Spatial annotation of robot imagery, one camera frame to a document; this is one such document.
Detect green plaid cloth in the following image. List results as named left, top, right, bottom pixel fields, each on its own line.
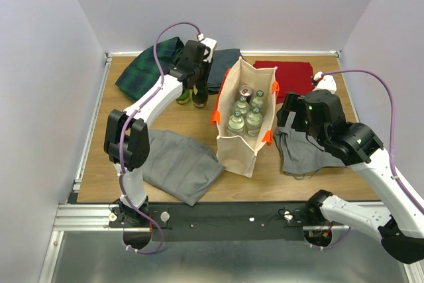
left=115, top=37, right=184, bottom=101

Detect grey folded cloth right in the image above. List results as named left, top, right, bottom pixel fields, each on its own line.
left=274, top=127, right=345, bottom=180

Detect grey folded cloth left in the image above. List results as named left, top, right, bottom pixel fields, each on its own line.
left=142, top=130, right=225, bottom=206

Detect black mounting base plate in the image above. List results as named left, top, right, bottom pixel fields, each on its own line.
left=109, top=200, right=352, bottom=243

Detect clear soda water bottle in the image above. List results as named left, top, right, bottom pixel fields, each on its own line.
left=245, top=107, right=263, bottom=137
left=227, top=110, right=245, bottom=136
left=250, top=90, right=265, bottom=109
left=233, top=96, right=250, bottom=117

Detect red top drink can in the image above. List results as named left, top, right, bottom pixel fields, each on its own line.
left=238, top=85, right=253, bottom=101

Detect beige canvas bag orange handles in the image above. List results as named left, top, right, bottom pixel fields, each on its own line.
left=211, top=58, right=280, bottom=178

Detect red folded cloth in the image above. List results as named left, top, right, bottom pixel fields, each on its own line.
left=254, top=61, right=314, bottom=104

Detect dark blue folded cloth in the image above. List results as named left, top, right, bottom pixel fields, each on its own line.
left=207, top=48, right=241, bottom=95

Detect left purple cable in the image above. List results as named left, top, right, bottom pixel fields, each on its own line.
left=119, top=23, right=203, bottom=255

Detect aluminium frame rail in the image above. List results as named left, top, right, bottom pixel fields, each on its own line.
left=38, top=205, right=115, bottom=283

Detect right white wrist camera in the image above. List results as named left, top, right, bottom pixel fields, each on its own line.
left=312, top=72, right=337, bottom=94

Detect green glass bottle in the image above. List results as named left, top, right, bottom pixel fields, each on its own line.
left=192, top=82, right=209, bottom=108
left=176, top=89, right=190, bottom=105

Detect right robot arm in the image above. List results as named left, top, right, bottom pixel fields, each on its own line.
left=277, top=89, right=423, bottom=264

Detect grey folded cloth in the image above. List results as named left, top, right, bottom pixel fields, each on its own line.
left=142, top=130, right=225, bottom=206
left=274, top=127, right=345, bottom=180

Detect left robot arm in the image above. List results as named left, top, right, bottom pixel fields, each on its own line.
left=104, top=38, right=217, bottom=227

